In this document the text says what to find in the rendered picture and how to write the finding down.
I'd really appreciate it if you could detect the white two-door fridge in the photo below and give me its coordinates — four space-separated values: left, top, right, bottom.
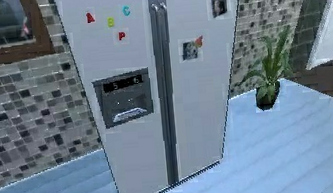
53 0 261 193

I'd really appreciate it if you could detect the small dark photo magnet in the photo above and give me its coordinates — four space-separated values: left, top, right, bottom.
209 0 230 19

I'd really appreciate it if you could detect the dark brown cabinet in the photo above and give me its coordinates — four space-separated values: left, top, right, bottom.
284 51 333 114

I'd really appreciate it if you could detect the photo with red magnet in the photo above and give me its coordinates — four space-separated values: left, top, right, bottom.
179 34 206 63

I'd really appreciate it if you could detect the brown framed window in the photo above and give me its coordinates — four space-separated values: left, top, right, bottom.
0 0 57 68

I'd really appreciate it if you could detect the yellow-green letter magnet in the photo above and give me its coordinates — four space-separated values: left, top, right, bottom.
105 16 116 29

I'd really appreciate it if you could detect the grey fridge door handle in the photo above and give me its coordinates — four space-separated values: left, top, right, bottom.
158 1 183 184
150 3 176 186

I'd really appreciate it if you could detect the green house plant black pot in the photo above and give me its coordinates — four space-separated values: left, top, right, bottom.
237 25 298 113

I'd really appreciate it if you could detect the cyan letter magnet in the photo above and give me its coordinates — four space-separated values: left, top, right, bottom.
120 4 132 18

